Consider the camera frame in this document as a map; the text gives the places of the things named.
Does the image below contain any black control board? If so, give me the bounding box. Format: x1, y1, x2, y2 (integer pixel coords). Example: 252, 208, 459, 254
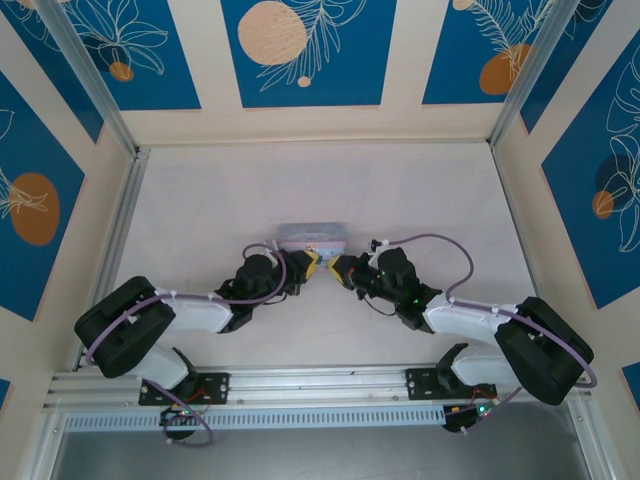
443, 403, 495, 435
159, 405, 200, 430

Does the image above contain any grey metal sheet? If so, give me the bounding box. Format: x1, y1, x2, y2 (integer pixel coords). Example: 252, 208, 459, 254
48, 428, 604, 480

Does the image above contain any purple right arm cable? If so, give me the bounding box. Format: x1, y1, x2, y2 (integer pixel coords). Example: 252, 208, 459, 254
386, 233, 599, 437

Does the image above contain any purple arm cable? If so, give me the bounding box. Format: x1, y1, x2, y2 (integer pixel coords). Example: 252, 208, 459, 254
86, 242, 290, 447
386, 233, 599, 437

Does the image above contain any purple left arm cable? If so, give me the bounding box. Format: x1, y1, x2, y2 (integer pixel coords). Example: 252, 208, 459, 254
86, 242, 290, 447

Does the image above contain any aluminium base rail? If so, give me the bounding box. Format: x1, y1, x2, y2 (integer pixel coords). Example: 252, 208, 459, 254
42, 366, 592, 410

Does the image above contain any aluminium side rail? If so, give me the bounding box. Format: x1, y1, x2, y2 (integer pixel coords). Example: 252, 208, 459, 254
491, 143, 547, 301
73, 147, 151, 372

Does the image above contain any grey slotted cable duct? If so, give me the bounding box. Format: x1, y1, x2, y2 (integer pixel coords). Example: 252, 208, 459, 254
64, 405, 447, 432

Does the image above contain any aluminium frame post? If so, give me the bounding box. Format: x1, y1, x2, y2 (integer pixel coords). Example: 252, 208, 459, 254
491, 0, 595, 150
35, 0, 140, 157

